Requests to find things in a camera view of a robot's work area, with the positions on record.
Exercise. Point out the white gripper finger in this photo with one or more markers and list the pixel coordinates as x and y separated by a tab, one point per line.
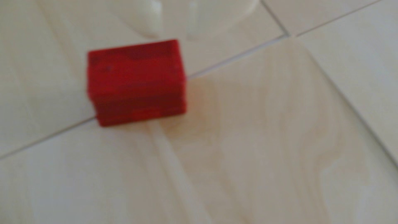
143	15
217	15

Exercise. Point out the red block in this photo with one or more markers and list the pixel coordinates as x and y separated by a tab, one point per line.
136	84

